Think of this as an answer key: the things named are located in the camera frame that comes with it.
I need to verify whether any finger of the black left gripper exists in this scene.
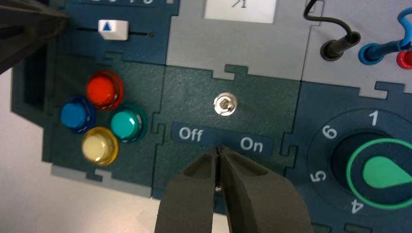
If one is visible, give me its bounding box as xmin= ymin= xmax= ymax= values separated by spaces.
xmin=0 ymin=21 xmax=67 ymax=76
xmin=0 ymin=0 xmax=69 ymax=27

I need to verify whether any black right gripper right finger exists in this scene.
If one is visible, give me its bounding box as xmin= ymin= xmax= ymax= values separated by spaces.
xmin=220 ymin=146 xmax=315 ymax=233

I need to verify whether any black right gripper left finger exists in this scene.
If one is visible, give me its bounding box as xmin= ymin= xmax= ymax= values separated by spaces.
xmin=154 ymin=146 xmax=221 ymax=233

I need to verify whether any white slider knob blue triangle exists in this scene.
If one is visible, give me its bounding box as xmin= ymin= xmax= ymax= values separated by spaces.
xmin=98 ymin=19 xmax=130 ymax=41

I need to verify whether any blue round push button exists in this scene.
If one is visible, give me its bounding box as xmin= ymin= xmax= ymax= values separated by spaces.
xmin=60 ymin=95 xmax=97 ymax=134

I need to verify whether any red round push button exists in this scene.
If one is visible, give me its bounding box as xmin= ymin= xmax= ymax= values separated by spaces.
xmin=86 ymin=70 xmax=125 ymax=112

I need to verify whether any teal round push button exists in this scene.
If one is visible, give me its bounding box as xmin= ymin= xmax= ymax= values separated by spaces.
xmin=110 ymin=103 xmax=148 ymax=144

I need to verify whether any yellow round push button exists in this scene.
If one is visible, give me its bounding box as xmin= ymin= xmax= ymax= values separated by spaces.
xmin=81 ymin=126 xmax=120 ymax=166

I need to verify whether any blue and grey task board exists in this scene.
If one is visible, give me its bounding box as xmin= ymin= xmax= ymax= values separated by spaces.
xmin=11 ymin=0 xmax=412 ymax=233

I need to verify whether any green and blue rotary knob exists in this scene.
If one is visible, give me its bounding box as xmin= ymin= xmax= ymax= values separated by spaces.
xmin=331 ymin=130 xmax=412 ymax=212

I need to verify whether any white display panel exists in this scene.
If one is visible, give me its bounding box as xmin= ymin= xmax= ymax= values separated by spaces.
xmin=204 ymin=0 xmax=278 ymax=24

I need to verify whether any silver metal toggle switch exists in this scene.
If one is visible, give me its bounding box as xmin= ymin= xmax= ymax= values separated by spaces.
xmin=213 ymin=92 xmax=239 ymax=117

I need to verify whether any black cable with plug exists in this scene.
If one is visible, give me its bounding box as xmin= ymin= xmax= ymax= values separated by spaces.
xmin=304 ymin=0 xmax=361 ymax=62

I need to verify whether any blue cable with plug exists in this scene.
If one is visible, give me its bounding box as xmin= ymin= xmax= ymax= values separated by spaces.
xmin=358 ymin=7 xmax=412 ymax=65

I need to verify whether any red cable with plug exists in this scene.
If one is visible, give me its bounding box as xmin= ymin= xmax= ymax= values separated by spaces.
xmin=396 ymin=50 xmax=412 ymax=70

